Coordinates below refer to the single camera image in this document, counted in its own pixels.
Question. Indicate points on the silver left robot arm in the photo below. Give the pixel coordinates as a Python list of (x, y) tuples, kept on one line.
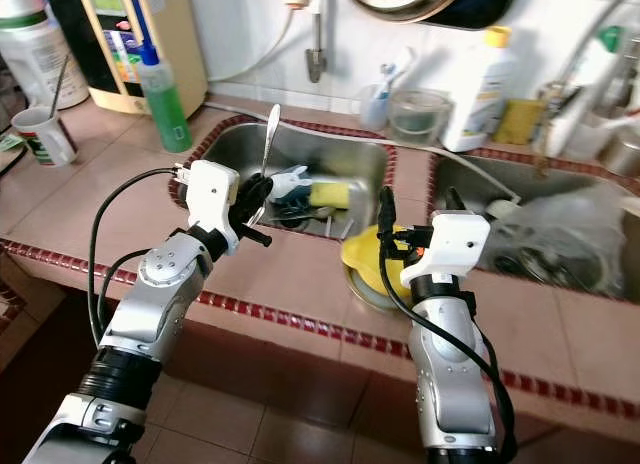
[(160, 304)]

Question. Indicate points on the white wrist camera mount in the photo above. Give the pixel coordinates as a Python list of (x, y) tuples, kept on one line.
[(455, 239), (212, 199)]

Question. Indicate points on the blue white toothbrush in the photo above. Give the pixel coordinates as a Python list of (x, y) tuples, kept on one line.
[(397, 69)]

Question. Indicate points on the green dish soap bottle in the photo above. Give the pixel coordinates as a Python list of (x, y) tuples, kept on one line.
[(165, 114)]

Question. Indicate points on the metal spoon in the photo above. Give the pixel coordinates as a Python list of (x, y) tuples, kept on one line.
[(272, 124)]

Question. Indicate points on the dark red base cabinet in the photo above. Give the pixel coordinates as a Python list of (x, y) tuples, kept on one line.
[(310, 369)]

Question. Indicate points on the chrome sink faucet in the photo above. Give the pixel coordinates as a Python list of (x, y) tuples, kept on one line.
[(560, 104)]

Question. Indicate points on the clear plastic bag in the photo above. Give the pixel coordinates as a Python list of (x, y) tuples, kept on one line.
[(560, 234)]

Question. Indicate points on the thin dark stirrer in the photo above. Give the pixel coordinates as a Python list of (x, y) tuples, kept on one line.
[(61, 84)]

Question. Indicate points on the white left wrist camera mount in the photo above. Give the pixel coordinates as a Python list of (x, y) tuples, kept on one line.
[(212, 199)]

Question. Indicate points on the white filter tube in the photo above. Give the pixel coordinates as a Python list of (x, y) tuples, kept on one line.
[(275, 56)]

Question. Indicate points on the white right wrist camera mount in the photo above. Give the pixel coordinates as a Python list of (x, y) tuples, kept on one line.
[(455, 239)]

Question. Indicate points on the bright yellow sponge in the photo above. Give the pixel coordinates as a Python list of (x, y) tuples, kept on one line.
[(328, 195)]

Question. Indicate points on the clear plastic container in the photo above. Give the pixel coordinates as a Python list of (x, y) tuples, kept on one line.
[(420, 119)]

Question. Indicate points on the beige water filter unit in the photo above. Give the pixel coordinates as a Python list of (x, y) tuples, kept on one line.
[(125, 44)]

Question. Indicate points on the steel bowl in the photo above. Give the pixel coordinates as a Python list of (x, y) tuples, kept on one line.
[(370, 302)]

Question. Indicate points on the grey wall tap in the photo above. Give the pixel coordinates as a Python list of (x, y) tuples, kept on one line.
[(315, 64)]

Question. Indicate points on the large white plastic jar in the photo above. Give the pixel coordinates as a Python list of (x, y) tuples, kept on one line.
[(40, 59)]

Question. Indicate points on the steel sink basin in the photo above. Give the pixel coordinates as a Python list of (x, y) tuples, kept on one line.
[(220, 149), (460, 179)]

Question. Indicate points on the clear toothbrush cup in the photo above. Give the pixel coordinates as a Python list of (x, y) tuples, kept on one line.
[(373, 109)]

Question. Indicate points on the dark yellow sponge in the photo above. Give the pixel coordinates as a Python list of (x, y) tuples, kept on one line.
[(518, 122)]

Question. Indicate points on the white mug green print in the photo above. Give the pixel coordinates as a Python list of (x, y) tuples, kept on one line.
[(48, 139)]

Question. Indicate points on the yellow plastic bowl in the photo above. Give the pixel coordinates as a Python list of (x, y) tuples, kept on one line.
[(365, 259)]

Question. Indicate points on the white bottle yellow cap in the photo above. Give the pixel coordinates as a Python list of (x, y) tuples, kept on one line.
[(478, 94)]

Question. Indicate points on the blue rabbit cup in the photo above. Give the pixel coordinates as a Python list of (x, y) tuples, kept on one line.
[(295, 176)]

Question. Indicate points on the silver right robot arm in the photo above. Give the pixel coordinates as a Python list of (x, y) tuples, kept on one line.
[(450, 364)]

